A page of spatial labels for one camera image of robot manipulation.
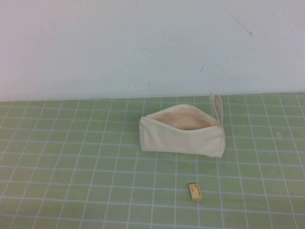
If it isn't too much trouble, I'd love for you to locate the cream canvas pencil case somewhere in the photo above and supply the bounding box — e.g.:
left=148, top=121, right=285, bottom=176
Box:
left=139, top=93, right=225, bottom=159

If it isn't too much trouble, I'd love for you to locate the green white-checked table mat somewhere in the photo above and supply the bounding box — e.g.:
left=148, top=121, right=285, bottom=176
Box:
left=0, top=93, right=305, bottom=229

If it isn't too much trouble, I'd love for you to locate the tan rectangular eraser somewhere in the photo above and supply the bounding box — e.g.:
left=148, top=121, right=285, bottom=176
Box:
left=188, top=183, right=204, bottom=201

